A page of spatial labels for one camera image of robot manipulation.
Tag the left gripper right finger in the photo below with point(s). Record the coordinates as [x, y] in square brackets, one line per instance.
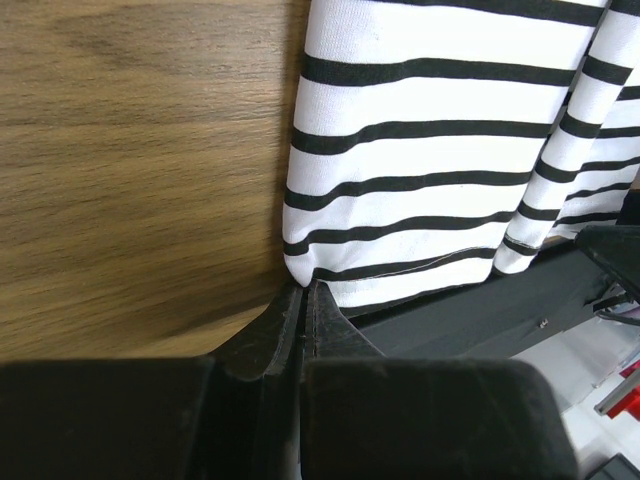
[330, 341]

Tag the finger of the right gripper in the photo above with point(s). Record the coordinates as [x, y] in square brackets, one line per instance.
[615, 250]

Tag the black white striped tank top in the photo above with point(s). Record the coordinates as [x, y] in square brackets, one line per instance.
[435, 143]

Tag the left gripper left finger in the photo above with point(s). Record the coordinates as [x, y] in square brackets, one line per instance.
[265, 345]

